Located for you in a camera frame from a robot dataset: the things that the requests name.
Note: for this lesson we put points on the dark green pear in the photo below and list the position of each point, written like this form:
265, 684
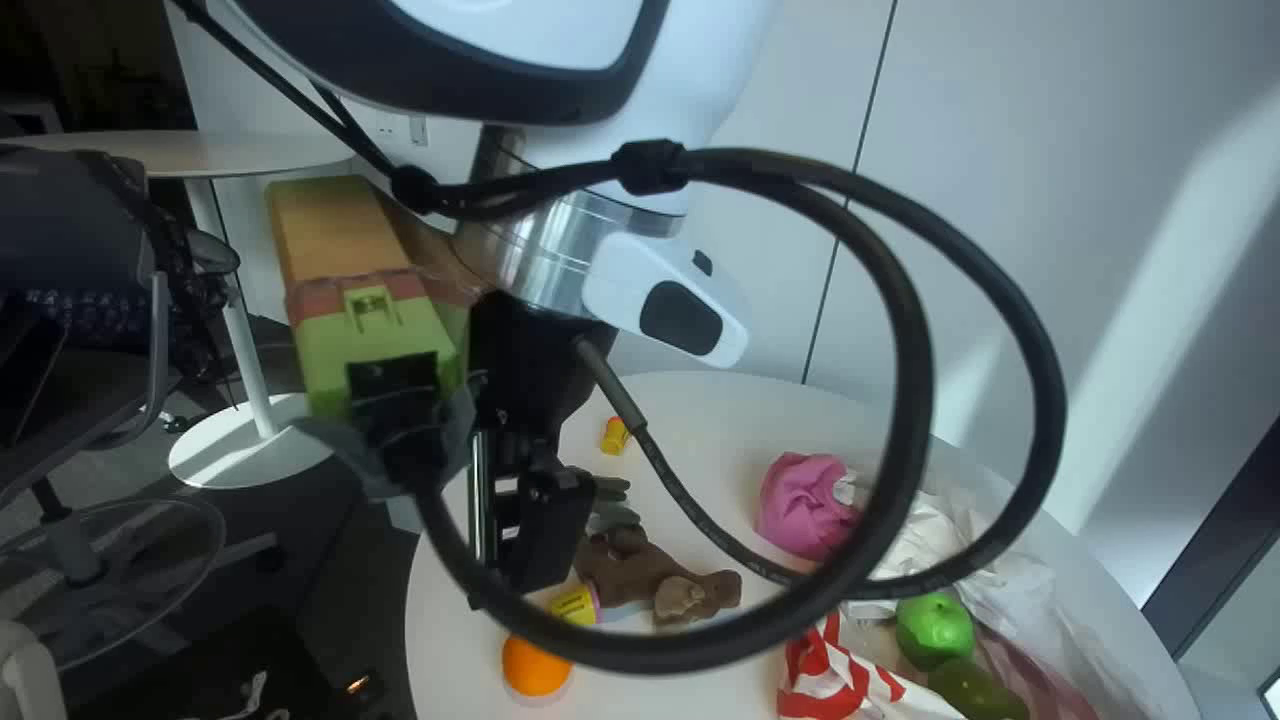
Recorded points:
972, 692

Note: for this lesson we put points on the pink cloth toy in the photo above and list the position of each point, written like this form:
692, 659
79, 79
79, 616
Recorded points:
806, 504

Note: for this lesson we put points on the yellow green toy piece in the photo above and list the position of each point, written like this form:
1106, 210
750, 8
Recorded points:
579, 605

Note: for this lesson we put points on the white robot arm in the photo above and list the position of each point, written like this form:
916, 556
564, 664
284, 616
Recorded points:
548, 134

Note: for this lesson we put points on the green apple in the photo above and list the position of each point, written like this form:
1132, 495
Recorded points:
935, 631

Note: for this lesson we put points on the green cardboard box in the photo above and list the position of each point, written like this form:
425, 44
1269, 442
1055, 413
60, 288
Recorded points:
353, 299

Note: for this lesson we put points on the small yellow toy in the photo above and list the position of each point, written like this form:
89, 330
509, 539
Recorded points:
613, 437

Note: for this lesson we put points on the orange fruit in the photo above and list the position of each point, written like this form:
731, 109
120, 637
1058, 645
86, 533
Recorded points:
533, 670

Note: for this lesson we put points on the white red plastic bag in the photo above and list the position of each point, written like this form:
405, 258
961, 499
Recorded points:
1024, 637

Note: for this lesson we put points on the brown plush toy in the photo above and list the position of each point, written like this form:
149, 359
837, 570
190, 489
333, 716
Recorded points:
630, 570

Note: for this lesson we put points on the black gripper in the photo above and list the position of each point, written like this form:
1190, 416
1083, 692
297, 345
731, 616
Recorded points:
529, 381

